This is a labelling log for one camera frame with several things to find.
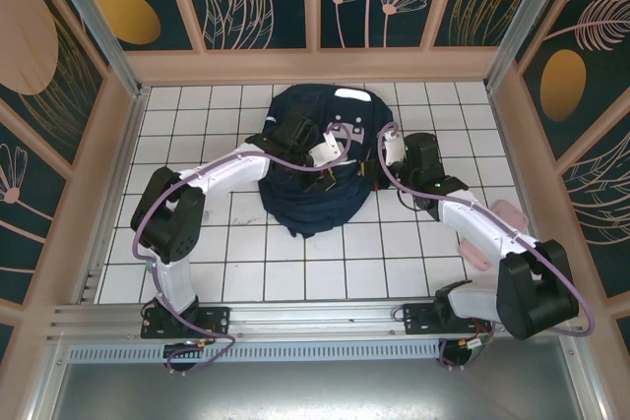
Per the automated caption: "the long aluminium mounting rail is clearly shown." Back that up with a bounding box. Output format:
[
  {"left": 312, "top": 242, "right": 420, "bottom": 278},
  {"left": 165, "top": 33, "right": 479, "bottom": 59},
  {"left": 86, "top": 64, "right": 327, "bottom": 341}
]
[{"left": 46, "top": 296, "right": 587, "bottom": 345}]

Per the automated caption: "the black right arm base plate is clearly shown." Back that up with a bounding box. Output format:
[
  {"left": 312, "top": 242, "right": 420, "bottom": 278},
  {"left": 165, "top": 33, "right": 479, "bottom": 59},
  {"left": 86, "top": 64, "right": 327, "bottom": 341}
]
[{"left": 403, "top": 302, "right": 493, "bottom": 337}]

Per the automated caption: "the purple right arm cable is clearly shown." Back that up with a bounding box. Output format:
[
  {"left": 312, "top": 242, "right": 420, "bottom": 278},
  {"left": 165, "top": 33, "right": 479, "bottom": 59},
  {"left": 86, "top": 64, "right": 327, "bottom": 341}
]
[{"left": 376, "top": 120, "right": 599, "bottom": 373}]

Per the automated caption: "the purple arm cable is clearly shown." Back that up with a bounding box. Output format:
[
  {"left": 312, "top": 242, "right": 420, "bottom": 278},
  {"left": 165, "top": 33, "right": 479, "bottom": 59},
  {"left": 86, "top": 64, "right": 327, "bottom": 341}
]
[
  {"left": 128, "top": 122, "right": 352, "bottom": 376},
  {"left": 376, "top": 120, "right": 599, "bottom": 373}
]

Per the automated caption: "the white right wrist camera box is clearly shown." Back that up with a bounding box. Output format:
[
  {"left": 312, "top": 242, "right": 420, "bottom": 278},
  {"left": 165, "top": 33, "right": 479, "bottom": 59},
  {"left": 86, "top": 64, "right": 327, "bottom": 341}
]
[{"left": 382, "top": 132, "right": 406, "bottom": 168}]

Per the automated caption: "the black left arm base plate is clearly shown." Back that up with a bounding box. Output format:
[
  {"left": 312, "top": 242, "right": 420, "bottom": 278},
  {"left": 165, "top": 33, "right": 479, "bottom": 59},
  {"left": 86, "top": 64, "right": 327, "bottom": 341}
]
[{"left": 141, "top": 305, "right": 231, "bottom": 340}]

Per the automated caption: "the aluminium table side rail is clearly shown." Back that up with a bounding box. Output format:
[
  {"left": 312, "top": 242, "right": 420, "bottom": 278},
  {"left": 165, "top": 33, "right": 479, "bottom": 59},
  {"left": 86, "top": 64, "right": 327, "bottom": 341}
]
[
  {"left": 485, "top": 85, "right": 562, "bottom": 299},
  {"left": 73, "top": 86, "right": 152, "bottom": 304}
]

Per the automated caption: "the small green circuit board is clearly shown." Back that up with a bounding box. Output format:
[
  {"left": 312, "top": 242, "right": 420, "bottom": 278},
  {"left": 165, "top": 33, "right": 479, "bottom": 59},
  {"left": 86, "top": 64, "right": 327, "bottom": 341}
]
[{"left": 460, "top": 335, "right": 491, "bottom": 358}]

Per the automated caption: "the aluminium corner post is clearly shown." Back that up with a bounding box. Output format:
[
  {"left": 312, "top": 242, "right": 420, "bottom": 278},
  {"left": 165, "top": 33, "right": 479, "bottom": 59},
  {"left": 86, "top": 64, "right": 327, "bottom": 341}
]
[
  {"left": 484, "top": 0, "right": 575, "bottom": 91},
  {"left": 38, "top": 0, "right": 149, "bottom": 99}
]

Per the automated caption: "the grey metal sheet panel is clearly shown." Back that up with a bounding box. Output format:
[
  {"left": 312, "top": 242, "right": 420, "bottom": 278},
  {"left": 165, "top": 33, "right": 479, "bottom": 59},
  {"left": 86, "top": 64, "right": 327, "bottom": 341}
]
[{"left": 29, "top": 360, "right": 611, "bottom": 420}]

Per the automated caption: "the navy blue backpack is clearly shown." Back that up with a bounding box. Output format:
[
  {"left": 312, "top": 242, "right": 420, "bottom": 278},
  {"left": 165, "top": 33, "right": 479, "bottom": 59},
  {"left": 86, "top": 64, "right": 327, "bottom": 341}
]
[{"left": 258, "top": 84, "right": 395, "bottom": 239}]

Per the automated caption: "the grey slotted cable duct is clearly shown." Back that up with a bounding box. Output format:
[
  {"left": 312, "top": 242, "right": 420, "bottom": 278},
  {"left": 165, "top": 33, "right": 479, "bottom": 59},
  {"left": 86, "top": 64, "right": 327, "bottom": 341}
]
[{"left": 66, "top": 340, "right": 444, "bottom": 365}]

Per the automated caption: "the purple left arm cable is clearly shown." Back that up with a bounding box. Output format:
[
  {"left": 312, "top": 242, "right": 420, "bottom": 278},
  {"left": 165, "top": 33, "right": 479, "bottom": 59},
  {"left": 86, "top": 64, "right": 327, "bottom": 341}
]
[{"left": 128, "top": 122, "right": 352, "bottom": 376}]

